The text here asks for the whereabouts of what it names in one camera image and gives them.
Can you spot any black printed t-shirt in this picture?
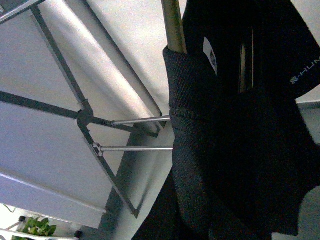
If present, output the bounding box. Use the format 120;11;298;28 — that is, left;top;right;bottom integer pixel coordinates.
134;0;320;240

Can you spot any clothes hanger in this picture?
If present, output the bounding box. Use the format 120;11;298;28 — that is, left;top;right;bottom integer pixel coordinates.
161;0;187;54

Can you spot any white backdrop roll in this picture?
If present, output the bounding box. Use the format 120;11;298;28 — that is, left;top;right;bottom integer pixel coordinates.
39;0;162;119

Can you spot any green potted plant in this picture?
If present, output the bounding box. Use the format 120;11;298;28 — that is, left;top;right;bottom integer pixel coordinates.
17;217;57;237

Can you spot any upper steel rack rail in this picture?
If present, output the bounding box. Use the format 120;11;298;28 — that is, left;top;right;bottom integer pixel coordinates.
111;115;171;126

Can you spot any steel rack rail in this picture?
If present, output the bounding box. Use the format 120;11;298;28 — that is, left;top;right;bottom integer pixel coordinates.
100;146;173;152
111;115;171;126

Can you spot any lower steel rack rail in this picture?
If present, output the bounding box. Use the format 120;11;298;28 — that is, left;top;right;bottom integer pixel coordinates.
100;146;173;152

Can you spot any grey metal rack frame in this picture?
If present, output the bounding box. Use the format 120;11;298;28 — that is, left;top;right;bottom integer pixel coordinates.
0;0;158;218

